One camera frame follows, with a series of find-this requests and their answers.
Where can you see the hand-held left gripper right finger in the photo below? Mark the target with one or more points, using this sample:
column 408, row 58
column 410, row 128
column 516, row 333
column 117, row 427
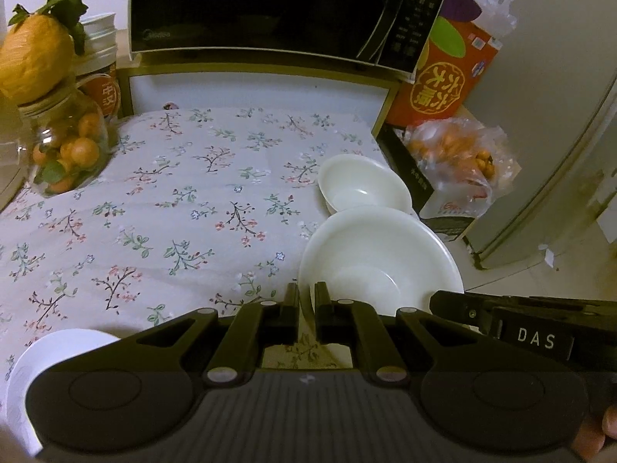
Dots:
column 321, row 301

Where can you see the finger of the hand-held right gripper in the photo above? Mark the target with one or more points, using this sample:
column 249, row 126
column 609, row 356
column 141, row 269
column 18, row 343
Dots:
column 458, row 309

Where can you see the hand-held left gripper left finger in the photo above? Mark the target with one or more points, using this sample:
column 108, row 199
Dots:
column 292, row 301

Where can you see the large white bowl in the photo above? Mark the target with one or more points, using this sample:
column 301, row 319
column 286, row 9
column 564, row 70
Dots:
column 381, row 255

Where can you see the person's right hand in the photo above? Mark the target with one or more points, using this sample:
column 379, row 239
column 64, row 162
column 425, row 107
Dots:
column 605, row 431

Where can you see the small white bowl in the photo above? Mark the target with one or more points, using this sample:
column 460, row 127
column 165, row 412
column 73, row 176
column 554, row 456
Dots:
column 359, row 188

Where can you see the black box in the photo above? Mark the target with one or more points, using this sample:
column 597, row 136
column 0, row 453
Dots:
column 409, row 176

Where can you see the plastic bag of oranges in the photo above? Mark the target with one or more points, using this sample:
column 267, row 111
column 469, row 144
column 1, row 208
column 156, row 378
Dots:
column 453, row 154

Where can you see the floral tablecloth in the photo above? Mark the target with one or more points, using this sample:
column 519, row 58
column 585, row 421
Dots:
column 168, row 202

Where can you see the red carton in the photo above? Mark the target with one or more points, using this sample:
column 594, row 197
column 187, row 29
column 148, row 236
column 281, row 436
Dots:
column 443, row 77

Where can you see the white plate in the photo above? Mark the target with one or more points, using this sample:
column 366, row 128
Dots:
column 43, row 361

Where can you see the pile of small oranges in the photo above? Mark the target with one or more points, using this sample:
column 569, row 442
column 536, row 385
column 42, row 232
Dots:
column 79, row 152

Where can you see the glass jar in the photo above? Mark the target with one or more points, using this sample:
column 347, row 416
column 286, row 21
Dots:
column 72, row 106

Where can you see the black microwave oven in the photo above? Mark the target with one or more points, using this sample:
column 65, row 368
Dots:
column 265, row 5

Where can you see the clear plastic bag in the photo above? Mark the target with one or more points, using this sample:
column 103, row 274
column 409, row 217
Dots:
column 482, row 0

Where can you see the tin jar with red label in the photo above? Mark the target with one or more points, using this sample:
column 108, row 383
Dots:
column 99, row 53

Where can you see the large orange with leaves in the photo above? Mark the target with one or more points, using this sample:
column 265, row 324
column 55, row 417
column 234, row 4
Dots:
column 33, row 53

